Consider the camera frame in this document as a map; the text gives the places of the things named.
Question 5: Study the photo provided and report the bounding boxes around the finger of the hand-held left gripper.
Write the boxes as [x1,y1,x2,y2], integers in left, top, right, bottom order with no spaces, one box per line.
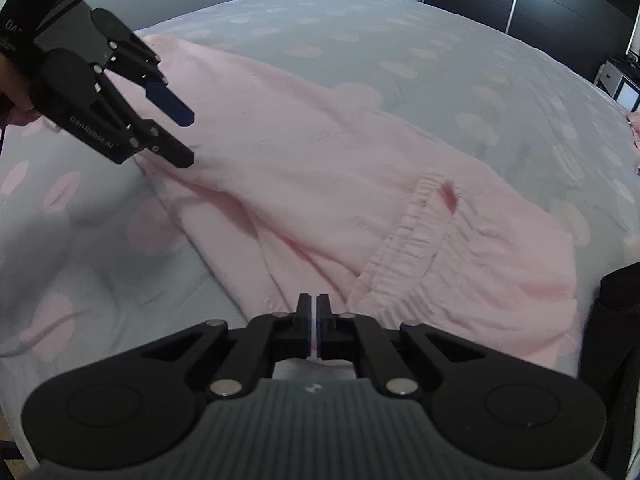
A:
[106,34,196,127]
[94,71,195,168]

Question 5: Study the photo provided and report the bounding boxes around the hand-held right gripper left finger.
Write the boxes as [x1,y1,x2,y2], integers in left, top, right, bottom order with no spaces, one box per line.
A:
[140,292,313,397]

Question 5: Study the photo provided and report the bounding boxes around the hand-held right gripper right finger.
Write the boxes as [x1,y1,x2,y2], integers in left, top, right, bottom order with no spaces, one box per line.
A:
[315,292,488,395]

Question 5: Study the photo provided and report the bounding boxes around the pink pants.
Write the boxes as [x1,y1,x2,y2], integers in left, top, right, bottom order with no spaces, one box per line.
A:
[107,35,587,367]

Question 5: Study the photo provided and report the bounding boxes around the person's left hand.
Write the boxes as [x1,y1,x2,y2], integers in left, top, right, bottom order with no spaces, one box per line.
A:
[0,54,42,129]

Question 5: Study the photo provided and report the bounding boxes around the grey bed with pink dots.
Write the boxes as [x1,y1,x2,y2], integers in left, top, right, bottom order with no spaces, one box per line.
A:
[0,0,640,480]

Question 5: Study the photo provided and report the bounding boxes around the black garment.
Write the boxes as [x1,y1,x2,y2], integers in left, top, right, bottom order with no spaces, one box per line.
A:
[579,260,640,480]

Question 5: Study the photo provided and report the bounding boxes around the white storage unit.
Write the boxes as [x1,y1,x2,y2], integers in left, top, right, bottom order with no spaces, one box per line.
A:
[594,56,640,114]

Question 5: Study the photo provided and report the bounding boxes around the dark wardrobe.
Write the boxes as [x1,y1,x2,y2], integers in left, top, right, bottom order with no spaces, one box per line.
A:
[424,0,640,80]

